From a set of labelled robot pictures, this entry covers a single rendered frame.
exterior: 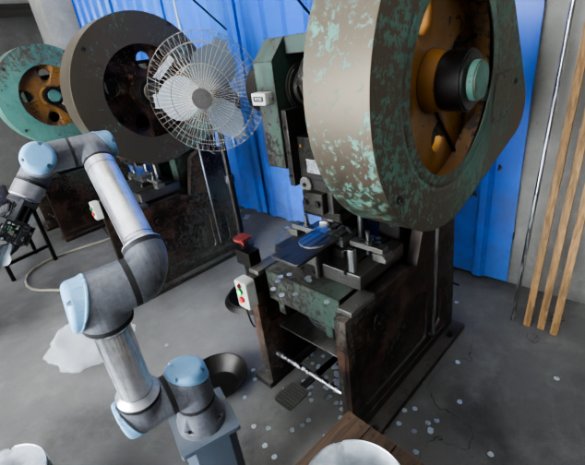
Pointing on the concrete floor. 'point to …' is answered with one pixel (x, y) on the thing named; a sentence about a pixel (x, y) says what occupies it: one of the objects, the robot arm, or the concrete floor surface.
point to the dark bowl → (226, 372)
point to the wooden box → (357, 428)
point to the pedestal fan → (229, 121)
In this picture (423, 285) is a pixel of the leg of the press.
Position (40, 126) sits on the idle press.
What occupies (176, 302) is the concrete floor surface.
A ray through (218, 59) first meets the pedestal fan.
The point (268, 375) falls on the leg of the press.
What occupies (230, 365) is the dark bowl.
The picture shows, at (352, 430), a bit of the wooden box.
